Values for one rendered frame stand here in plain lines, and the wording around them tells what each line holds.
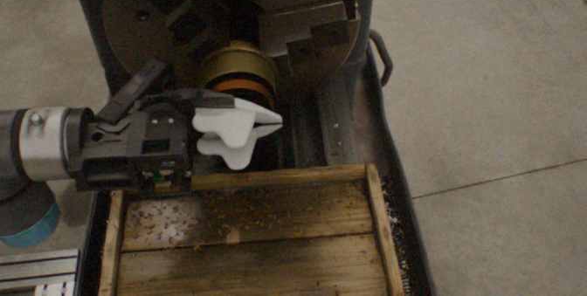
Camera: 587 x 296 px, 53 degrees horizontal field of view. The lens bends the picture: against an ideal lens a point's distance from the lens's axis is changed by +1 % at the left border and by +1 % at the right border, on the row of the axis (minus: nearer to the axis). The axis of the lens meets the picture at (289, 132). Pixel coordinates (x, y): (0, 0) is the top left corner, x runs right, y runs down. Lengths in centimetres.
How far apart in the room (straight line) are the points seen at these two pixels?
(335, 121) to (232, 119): 34
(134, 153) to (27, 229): 21
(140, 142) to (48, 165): 10
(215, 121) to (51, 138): 16
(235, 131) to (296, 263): 23
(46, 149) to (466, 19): 214
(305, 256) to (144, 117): 29
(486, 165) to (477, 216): 21
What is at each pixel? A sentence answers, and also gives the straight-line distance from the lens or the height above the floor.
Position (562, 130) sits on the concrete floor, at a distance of 224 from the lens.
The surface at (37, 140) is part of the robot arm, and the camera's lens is 62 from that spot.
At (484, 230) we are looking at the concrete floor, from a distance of 190.
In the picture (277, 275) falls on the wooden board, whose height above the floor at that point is 88.
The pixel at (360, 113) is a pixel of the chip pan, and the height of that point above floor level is 54.
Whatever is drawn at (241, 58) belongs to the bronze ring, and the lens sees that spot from 64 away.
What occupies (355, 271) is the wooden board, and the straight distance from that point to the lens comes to 75.
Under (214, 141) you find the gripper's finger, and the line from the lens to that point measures 63.
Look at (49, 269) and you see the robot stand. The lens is 160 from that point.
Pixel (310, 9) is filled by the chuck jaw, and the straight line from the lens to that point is 71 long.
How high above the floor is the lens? 155
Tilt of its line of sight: 50 degrees down
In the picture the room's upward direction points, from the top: straight up
